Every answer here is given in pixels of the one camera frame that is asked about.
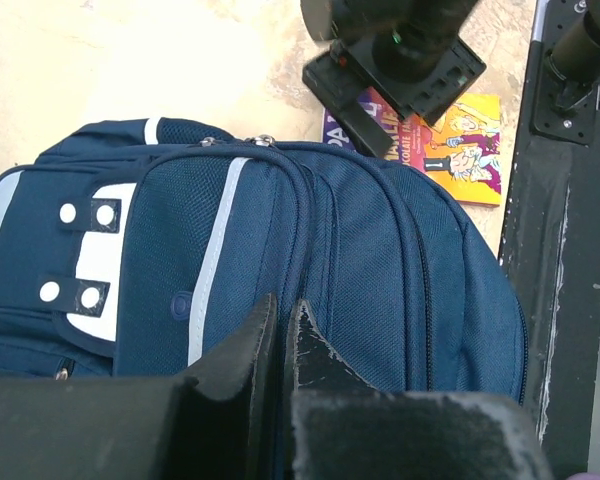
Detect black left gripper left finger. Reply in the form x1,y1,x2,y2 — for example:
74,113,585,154
0,294,278,479

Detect Roald Dahl Charlie book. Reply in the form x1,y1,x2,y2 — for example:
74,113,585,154
321,85,503,207

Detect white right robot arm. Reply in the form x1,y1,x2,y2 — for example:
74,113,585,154
300,0,486,157

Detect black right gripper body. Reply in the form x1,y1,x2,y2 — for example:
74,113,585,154
302,37,486,128

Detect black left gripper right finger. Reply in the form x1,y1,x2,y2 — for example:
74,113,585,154
284,299,553,479

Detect navy blue backpack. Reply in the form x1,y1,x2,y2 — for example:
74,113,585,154
0,118,528,402

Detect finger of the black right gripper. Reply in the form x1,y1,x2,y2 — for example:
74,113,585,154
332,97,394,158

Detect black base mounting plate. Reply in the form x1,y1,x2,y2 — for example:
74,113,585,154
499,1,600,479

